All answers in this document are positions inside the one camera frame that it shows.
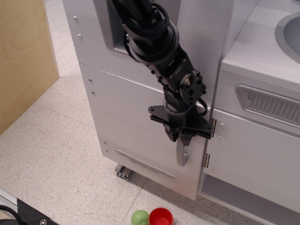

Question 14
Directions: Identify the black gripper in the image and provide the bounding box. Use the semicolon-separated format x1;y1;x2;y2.
148;105;212;146

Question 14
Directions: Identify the grey fridge door handle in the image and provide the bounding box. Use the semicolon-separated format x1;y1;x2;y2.
176;138;188;167

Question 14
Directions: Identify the white low fridge door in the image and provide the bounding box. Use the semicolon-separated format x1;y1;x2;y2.
80;64;205;199

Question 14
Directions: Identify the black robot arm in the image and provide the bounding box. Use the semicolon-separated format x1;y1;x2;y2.
111;0;214;146

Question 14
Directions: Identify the white toy fridge cabinet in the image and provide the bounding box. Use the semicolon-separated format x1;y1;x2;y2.
62;0;232;200

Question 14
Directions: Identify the lower oven door hinge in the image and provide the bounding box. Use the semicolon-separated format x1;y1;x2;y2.
204;153;210;168

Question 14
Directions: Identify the aluminium extrusion foot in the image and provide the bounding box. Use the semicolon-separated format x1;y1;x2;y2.
115;164;135;182

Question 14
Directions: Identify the red toy cup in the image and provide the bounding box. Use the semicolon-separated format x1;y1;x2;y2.
148;207;174;225

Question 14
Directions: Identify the green toy ball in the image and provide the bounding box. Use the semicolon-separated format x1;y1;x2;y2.
131;210;149;225

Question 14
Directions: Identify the grey vent grille panel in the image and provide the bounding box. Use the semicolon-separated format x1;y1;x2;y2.
235;84;300;127

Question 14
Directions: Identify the white toy kitchen counter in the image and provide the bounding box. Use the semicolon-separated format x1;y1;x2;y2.
221;0;300;91

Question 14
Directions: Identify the grey ice dispenser recess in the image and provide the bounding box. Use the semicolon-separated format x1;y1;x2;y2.
93;0;180;55

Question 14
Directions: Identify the grey round sink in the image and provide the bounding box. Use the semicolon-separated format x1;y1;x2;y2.
275;12;300;63

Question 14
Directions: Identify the plywood board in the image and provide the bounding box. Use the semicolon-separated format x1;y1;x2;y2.
0;0;59;133

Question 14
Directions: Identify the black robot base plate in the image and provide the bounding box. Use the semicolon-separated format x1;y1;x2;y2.
17;199;58;225

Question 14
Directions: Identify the black braided cable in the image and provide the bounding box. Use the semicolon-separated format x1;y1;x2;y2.
0;205;24;225

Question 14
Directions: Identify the aluminium frame rail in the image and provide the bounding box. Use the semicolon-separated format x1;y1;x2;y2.
0;188;18;219

